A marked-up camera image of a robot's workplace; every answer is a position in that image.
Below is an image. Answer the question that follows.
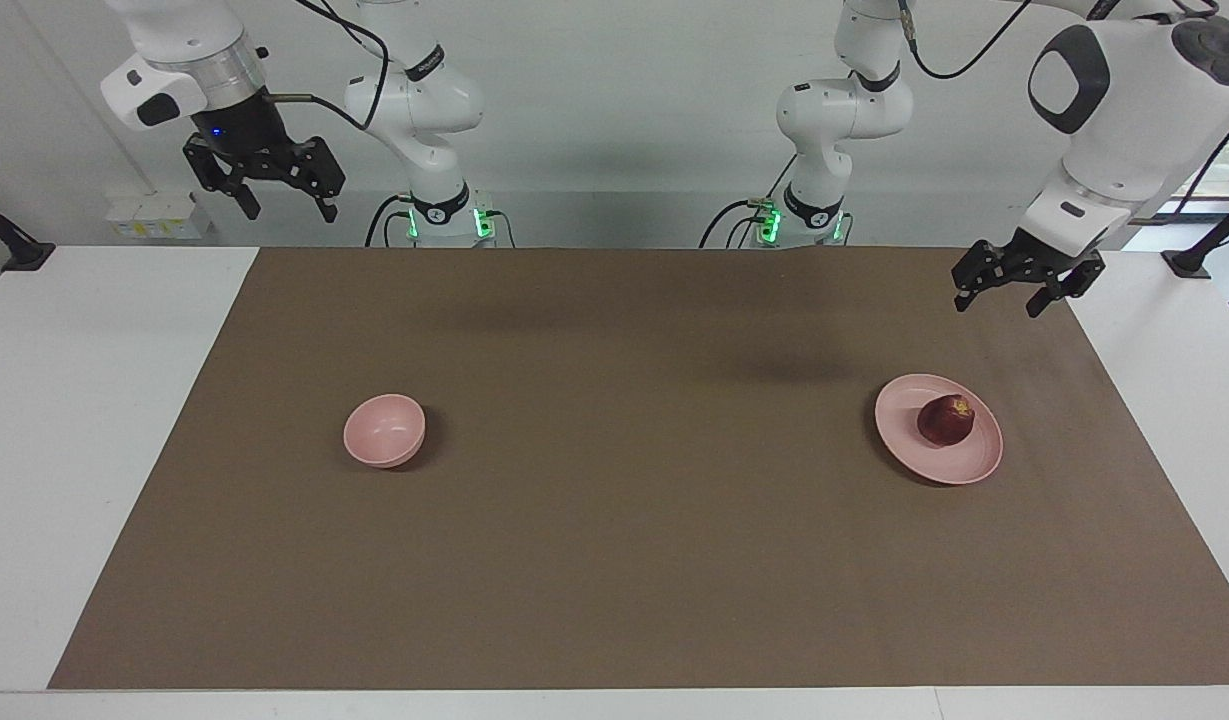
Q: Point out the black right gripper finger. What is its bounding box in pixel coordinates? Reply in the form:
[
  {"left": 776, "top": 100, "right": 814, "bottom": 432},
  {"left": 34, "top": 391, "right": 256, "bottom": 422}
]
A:
[
  {"left": 183, "top": 134, "right": 263, "bottom": 222},
  {"left": 278, "top": 136, "right": 348, "bottom": 224}
]

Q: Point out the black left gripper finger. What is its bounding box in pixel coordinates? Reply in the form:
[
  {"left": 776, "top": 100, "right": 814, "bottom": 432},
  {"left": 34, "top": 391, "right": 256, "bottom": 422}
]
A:
[
  {"left": 951, "top": 240, "right": 1027, "bottom": 314},
  {"left": 1025, "top": 257, "right": 1108, "bottom": 320}
]

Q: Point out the dark red apple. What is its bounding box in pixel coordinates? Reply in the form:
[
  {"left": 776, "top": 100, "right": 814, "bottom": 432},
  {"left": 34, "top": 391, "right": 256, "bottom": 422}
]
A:
[{"left": 917, "top": 393, "right": 977, "bottom": 448}]

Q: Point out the pink plate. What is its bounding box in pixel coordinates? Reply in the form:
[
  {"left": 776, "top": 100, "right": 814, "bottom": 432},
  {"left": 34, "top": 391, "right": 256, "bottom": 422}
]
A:
[{"left": 874, "top": 373, "right": 1004, "bottom": 487}]

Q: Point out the pink bowl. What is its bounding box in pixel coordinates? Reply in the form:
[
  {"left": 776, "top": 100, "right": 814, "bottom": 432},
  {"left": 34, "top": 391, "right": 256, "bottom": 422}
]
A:
[{"left": 343, "top": 393, "right": 427, "bottom": 469}]

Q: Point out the brown table mat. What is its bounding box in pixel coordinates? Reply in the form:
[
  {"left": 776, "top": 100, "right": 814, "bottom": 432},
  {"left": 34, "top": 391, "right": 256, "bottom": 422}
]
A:
[{"left": 47, "top": 247, "right": 1229, "bottom": 691}]

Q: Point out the white wall socket box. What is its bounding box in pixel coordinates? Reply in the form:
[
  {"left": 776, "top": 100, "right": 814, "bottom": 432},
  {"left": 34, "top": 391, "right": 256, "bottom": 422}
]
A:
[{"left": 105, "top": 192, "right": 214, "bottom": 242}]

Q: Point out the black right base cable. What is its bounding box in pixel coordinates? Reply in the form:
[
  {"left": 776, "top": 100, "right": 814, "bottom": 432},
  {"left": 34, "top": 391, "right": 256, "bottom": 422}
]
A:
[{"left": 363, "top": 194, "right": 416, "bottom": 249}]

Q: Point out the black base cable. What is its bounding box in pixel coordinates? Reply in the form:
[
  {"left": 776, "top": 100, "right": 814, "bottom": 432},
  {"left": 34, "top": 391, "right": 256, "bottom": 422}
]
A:
[
  {"left": 698, "top": 197, "right": 777, "bottom": 250},
  {"left": 363, "top": 194, "right": 416, "bottom": 249}
]

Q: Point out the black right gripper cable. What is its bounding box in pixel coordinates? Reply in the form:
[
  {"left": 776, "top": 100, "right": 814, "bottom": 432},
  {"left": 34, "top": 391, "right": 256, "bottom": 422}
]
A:
[{"left": 270, "top": 0, "right": 391, "bottom": 134}]

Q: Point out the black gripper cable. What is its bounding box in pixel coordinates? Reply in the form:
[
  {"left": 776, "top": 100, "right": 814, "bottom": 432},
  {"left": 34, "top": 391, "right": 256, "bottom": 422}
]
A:
[
  {"left": 270, "top": 0, "right": 391, "bottom": 134},
  {"left": 898, "top": 0, "right": 1037, "bottom": 82}
]

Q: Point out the black camera stand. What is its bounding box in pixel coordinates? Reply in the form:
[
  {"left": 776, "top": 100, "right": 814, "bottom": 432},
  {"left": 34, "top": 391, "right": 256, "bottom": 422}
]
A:
[
  {"left": 1161, "top": 194, "right": 1229, "bottom": 280},
  {"left": 0, "top": 190, "right": 57, "bottom": 273}
]

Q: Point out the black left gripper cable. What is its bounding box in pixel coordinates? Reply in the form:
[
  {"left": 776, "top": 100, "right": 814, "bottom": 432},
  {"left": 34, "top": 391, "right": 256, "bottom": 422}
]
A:
[{"left": 898, "top": 0, "right": 1037, "bottom": 82}]

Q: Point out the black left base cable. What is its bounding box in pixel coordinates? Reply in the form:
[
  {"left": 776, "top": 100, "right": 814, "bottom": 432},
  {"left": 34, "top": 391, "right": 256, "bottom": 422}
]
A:
[{"left": 698, "top": 197, "right": 777, "bottom": 250}]

